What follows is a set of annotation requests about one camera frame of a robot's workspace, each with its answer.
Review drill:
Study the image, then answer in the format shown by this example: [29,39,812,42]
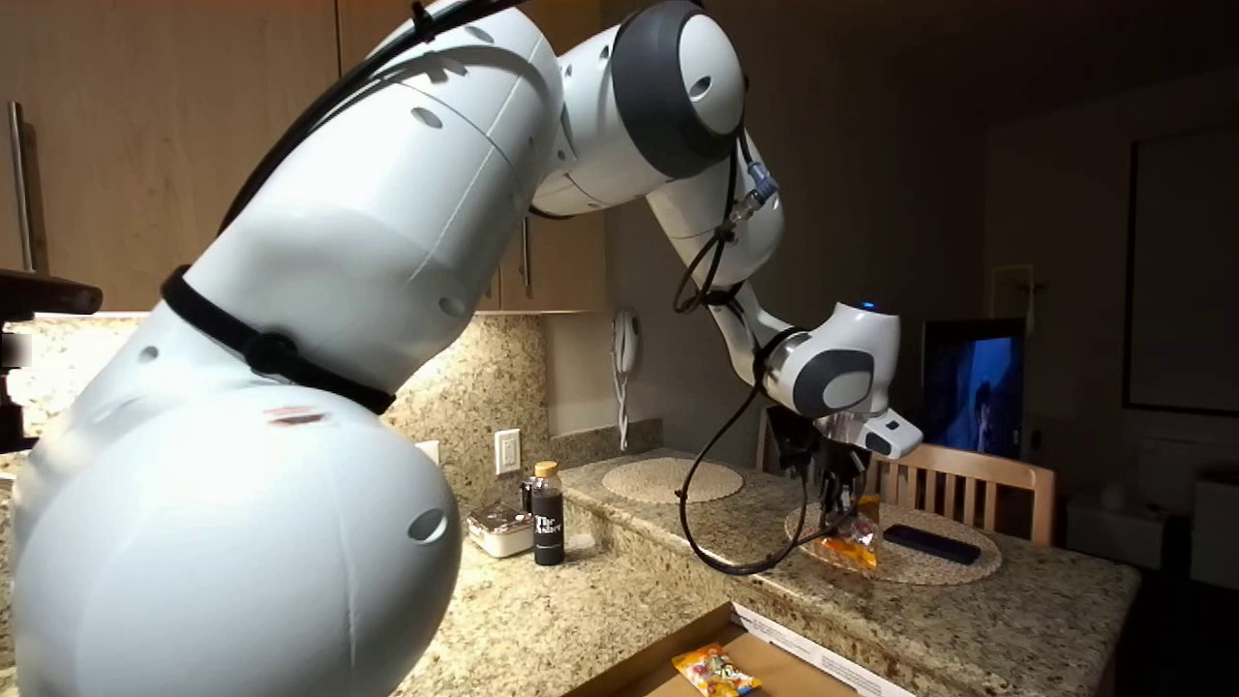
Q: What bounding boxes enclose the round woven placemat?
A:
[595,452,746,507]
[783,495,1005,588]

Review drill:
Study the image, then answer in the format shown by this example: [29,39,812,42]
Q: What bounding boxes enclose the black flat phone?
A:
[884,520,986,568]

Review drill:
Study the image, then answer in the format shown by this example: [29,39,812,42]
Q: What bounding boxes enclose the yellow orange snack sachet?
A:
[671,638,768,697]

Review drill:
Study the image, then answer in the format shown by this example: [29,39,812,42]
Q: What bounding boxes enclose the metal cabinet handle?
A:
[2,96,50,274]

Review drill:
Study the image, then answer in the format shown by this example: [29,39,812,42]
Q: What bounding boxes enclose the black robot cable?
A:
[218,0,843,581]

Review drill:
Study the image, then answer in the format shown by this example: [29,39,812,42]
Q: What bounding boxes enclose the small white container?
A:
[470,513,537,563]

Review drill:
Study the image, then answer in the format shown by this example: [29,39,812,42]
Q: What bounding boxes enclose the television screen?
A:
[917,313,1030,457]

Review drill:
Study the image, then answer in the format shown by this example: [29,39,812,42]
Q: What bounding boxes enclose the framed wall board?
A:
[1124,123,1239,417]

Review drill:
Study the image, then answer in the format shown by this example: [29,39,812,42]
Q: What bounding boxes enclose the dark sauce bottle yellow cap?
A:
[525,457,568,568]

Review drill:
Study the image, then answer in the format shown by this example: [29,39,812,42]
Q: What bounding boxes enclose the wooden tray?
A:
[564,602,897,697]

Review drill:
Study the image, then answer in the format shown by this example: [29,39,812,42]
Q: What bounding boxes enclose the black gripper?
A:
[769,407,885,551]

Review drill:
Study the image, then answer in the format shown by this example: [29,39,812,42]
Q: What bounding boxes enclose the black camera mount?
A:
[0,265,106,457]

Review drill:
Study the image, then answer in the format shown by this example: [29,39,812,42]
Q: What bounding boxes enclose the yellow cartoon snack sachet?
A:
[809,526,890,581]

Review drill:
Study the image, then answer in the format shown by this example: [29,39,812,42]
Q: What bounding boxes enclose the wooden wall cabinets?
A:
[0,0,610,313]

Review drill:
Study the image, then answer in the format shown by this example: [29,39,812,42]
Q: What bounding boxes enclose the wooden slat-back chair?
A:
[870,440,1061,551]

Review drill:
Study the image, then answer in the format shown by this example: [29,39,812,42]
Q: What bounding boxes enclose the white wall outlet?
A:
[493,425,525,480]

